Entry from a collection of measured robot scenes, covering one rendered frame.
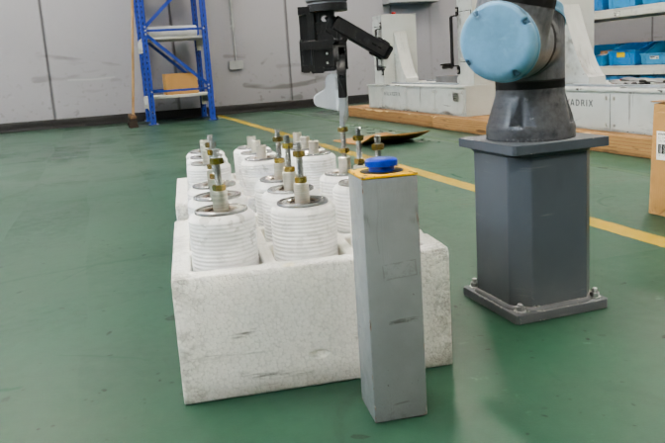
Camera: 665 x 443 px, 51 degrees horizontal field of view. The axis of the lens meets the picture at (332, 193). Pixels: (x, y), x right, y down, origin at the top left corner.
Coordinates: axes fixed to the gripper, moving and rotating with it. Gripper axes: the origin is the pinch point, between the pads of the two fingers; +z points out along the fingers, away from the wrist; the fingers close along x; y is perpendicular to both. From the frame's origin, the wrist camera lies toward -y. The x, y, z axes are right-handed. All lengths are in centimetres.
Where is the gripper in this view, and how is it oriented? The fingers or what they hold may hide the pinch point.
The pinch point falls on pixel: (345, 118)
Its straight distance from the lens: 126.9
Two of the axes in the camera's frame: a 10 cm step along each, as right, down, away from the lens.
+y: -10.0, 0.6, 0.4
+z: 0.7, 9.8, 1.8
